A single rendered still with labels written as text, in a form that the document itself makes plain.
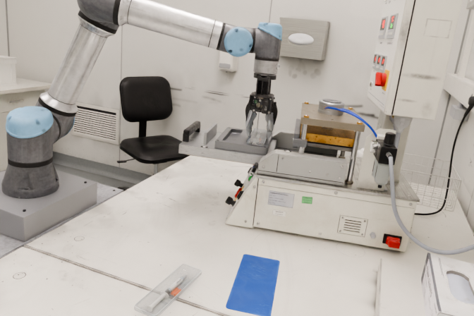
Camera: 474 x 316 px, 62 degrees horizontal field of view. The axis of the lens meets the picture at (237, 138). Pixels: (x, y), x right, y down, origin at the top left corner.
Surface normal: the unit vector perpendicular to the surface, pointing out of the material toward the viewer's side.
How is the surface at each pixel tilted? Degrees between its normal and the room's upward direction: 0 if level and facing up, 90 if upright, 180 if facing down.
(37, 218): 90
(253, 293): 0
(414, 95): 90
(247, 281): 0
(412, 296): 0
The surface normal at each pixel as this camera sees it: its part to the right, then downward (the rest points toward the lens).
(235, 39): 0.04, 0.29
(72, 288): 0.10, -0.96
